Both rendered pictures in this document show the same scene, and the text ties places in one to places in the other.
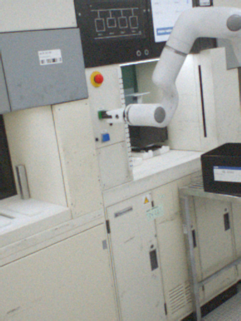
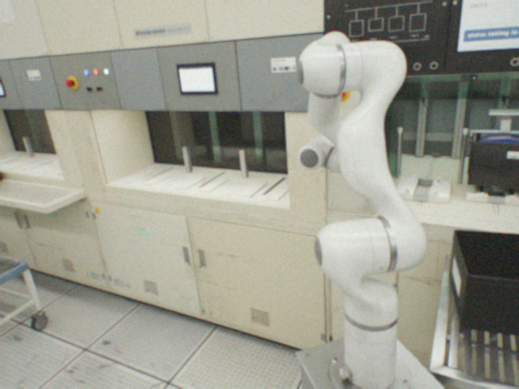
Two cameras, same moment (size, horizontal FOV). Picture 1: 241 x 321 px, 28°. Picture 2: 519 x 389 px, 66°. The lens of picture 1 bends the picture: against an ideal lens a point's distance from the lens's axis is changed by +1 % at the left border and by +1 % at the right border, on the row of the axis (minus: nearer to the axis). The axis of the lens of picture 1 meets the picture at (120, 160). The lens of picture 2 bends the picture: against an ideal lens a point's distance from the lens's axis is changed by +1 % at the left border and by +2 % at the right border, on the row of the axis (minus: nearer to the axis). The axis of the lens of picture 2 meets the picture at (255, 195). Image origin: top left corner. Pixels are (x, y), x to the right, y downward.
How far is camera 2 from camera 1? 172 cm
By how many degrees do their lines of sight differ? 67
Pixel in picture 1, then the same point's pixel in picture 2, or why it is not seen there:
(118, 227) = not seen: hidden behind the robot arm
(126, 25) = (401, 27)
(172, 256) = (418, 320)
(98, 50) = not seen: hidden behind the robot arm
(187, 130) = not seen: outside the picture
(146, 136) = (481, 173)
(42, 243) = (260, 224)
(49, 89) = (278, 97)
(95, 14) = (351, 15)
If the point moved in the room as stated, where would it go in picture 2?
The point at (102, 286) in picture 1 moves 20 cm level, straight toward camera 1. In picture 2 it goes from (312, 288) to (275, 303)
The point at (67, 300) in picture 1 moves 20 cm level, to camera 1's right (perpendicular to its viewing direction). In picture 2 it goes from (276, 276) to (295, 299)
